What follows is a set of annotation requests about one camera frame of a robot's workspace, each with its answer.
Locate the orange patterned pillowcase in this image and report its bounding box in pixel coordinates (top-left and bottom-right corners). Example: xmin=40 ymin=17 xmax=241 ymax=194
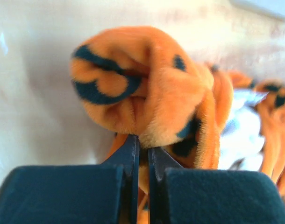
xmin=69 ymin=25 xmax=285 ymax=224

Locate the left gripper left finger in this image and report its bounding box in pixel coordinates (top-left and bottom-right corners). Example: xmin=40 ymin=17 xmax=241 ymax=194
xmin=0 ymin=135 xmax=140 ymax=224

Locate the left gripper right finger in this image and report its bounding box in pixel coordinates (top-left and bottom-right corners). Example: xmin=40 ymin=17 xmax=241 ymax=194
xmin=148 ymin=148 xmax=285 ymax=224

